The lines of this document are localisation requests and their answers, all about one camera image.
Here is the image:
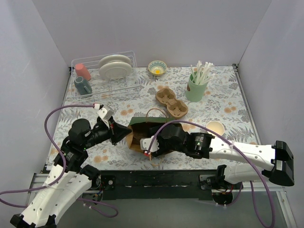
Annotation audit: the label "stacked cardboard cup carriers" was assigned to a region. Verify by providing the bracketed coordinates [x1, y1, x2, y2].
[155, 87, 188, 119]

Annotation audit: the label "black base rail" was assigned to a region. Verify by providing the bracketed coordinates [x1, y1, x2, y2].
[99, 170, 217, 200]

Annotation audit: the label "patterned small bowl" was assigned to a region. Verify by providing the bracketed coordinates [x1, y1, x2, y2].
[148, 60, 167, 76]

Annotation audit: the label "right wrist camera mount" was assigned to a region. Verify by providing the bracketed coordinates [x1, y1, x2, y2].
[140, 137, 159, 156]

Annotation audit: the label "green paper bag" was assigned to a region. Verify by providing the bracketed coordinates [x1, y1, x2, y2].
[126, 108, 175, 167]

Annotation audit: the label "grey-green mug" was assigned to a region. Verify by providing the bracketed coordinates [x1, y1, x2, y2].
[74, 76, 92, 95]

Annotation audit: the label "pink cup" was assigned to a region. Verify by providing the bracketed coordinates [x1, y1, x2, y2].
[75, 63, 91, 81]

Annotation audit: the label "stacked brown paper cups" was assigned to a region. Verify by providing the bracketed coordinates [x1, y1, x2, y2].
[206, 121, 225, 136]

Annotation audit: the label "white wire dish rack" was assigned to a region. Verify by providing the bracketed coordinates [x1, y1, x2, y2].
[66, 51, 140, 104]

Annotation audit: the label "rear white plate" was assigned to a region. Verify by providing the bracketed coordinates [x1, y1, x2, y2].
[98, 54, 131, 68]

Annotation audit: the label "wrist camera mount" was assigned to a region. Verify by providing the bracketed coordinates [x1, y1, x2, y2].
[94, 104, 114, 128]
[140, 137, 159, 156]

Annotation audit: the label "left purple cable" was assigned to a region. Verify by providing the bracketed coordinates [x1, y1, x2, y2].
[0, 104, 118, 218]

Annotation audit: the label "front white plate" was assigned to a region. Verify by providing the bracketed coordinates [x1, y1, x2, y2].
[99, 62, 132, 79]

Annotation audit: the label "white plate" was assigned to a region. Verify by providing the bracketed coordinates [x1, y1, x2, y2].
[99, 62, 132, 79]
[98, 54, 131, 68]

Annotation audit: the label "green straw holder cup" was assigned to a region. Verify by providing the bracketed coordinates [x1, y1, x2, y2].
[186, 74, 207, 102]

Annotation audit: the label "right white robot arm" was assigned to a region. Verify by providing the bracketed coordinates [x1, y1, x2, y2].
[140, 123, 295, 189]

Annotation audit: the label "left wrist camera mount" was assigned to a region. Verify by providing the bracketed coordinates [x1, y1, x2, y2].
[94, 104, 114, 128]

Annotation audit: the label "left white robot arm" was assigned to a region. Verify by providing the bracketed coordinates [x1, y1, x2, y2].
[10, 118, 131, 228]

